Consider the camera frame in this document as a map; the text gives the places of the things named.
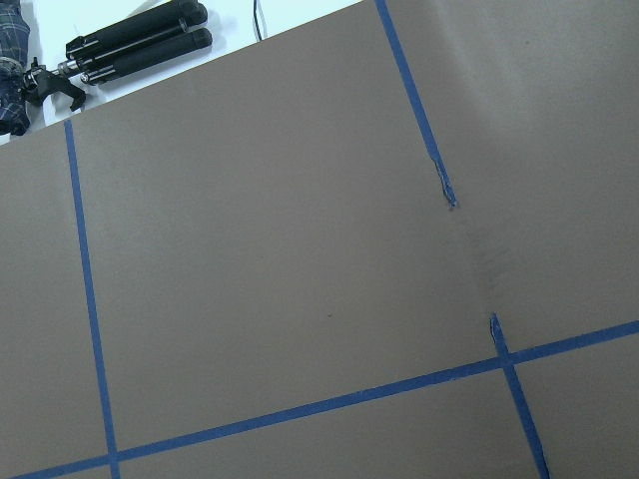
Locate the blue plaid folded umbrella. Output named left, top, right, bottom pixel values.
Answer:
left=1, top=1, right=31, bottom=136

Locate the black folded tripod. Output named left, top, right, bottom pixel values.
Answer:
left=19, top=0, right=213, bottom=111

